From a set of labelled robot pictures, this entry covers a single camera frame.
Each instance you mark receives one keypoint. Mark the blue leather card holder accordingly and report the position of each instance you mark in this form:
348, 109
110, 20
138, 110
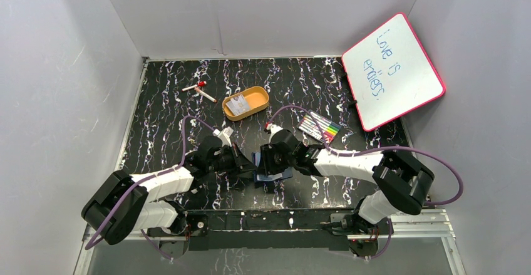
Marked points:
260, 176

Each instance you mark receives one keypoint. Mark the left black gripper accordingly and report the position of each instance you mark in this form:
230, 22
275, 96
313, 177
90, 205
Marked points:
239, 161

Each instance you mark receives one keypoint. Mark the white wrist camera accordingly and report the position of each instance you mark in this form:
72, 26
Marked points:
272, 129
224, 135

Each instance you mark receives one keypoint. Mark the pack of coloured markers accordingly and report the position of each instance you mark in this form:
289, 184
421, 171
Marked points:
319, 127

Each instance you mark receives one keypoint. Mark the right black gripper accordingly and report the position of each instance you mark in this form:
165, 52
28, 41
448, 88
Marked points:
267, 151

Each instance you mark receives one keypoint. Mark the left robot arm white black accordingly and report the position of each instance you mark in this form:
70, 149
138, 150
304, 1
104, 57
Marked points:
126, 203

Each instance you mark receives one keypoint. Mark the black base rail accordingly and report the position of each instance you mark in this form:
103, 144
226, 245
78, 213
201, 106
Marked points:
333, 229

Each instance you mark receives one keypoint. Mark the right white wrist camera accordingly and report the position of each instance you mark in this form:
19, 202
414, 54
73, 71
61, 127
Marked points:
272, 129

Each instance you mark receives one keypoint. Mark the pink framed whiteboard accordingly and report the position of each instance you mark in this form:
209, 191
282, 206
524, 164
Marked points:
390, 74

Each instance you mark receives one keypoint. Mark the orange oval tray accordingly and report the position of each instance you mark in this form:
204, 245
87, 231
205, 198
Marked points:
257, 98

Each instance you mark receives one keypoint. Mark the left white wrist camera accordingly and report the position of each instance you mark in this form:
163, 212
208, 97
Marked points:
224, 135

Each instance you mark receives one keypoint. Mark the white marker pen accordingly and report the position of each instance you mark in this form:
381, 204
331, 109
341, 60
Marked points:
204, 94

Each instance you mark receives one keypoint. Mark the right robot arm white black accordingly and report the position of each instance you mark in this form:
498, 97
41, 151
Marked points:
403, 181

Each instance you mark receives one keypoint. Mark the red capped marker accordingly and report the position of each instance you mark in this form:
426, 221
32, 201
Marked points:
198, 85

